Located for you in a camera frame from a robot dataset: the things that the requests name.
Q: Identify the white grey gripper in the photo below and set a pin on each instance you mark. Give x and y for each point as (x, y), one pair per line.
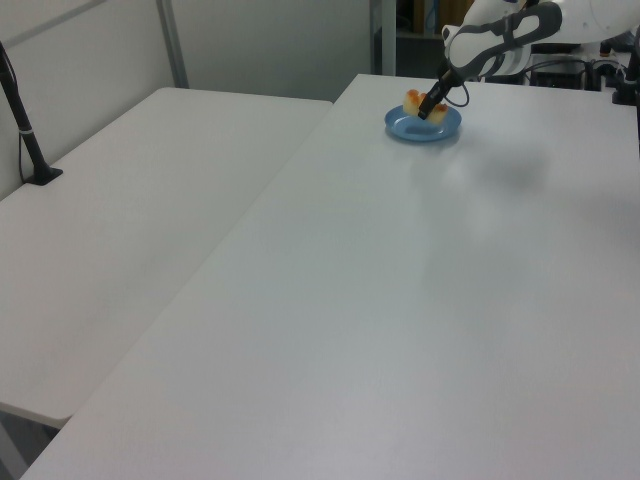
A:
(480, 47)

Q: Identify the bread with orange stripes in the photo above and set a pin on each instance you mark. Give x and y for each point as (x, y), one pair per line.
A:
(413, 102)

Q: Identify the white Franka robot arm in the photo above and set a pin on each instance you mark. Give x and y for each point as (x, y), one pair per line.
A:
(585, 22)

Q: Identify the blue round plate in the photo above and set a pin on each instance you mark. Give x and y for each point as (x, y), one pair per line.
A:
(422, 130)

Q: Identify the dark shelf unit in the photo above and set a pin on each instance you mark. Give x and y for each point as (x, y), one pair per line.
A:
(415, 35)

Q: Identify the black equipment box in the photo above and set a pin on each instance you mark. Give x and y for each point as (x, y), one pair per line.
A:
(557, 74)

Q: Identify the black table clamp stand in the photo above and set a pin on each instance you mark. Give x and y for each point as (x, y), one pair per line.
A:
(626, 82)

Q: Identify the white side table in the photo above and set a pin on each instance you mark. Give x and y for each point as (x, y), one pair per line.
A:
(125, 220)

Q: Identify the grey partition post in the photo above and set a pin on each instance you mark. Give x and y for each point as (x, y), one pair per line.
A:
(172, 45)

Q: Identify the black camera stand pole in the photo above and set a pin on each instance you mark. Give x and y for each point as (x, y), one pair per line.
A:
(22, 125)

